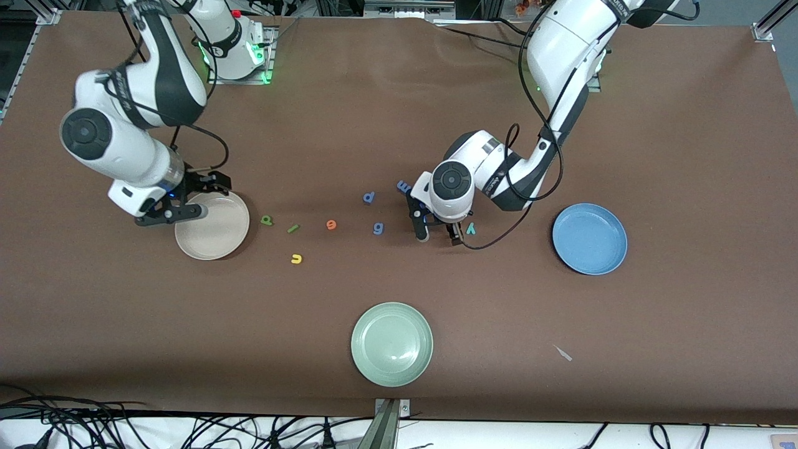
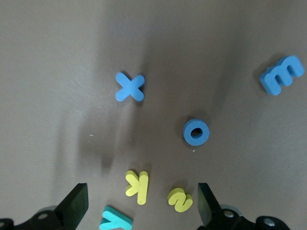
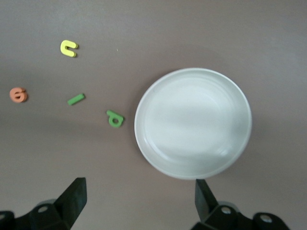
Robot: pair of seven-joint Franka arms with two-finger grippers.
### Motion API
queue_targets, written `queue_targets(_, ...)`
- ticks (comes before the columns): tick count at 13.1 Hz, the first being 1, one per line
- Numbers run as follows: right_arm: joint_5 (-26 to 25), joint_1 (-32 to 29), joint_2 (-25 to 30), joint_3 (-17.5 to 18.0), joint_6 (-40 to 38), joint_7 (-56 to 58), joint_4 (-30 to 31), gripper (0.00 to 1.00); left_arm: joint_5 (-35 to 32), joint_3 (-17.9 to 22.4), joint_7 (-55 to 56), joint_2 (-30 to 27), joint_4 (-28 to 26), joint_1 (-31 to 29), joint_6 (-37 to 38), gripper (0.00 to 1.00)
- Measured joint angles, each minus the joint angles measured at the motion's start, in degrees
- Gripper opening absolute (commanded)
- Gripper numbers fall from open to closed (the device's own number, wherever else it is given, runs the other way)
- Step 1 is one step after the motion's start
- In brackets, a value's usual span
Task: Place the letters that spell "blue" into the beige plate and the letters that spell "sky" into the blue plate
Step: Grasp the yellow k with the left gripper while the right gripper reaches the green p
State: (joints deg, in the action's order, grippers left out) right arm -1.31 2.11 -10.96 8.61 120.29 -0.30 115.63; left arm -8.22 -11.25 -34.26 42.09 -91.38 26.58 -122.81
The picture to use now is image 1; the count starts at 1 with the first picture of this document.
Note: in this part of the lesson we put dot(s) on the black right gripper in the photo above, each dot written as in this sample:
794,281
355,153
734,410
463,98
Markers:
198,184

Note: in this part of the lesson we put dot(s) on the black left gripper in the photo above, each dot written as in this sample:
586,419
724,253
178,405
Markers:
419,218

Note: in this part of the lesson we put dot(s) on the beige round plate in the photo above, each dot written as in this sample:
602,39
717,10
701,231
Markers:
215,237

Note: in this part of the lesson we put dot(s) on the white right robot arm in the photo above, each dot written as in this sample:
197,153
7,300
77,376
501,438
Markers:
137,149

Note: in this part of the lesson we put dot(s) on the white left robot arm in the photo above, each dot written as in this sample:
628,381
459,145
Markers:
561,43

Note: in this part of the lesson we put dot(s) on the blue letter m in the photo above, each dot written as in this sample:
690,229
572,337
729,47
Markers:
402,185

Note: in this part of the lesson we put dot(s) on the blue letter g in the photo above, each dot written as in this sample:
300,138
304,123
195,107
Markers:
378,228

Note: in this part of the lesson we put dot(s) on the blue letter p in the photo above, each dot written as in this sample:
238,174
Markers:
368,197

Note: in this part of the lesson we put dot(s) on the brown table cover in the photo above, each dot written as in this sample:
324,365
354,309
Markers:
399,125

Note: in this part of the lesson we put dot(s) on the green round plate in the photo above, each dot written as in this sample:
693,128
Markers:
391,344

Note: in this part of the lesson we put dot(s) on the blue round plate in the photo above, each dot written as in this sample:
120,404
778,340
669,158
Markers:
589,239

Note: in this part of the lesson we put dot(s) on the white paper scrap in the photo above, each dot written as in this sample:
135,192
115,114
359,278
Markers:
564,354

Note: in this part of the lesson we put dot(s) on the orange artificial flowers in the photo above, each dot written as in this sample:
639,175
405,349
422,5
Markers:
522,6

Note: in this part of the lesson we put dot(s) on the tan cardboard box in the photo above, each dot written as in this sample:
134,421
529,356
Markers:
784,441

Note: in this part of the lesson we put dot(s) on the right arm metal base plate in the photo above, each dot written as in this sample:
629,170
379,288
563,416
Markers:
243,81

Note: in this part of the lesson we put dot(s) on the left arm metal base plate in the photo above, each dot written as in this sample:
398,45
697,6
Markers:
593,87

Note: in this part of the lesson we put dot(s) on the metal bracket at table edge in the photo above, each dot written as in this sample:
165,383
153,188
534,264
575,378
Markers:
388,424

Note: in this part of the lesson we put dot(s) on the aluminium frame rail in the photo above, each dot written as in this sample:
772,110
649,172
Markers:
26,62
764,28

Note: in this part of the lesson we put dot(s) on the aluminium frame crossbar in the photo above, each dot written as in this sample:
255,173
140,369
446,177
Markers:
405,9

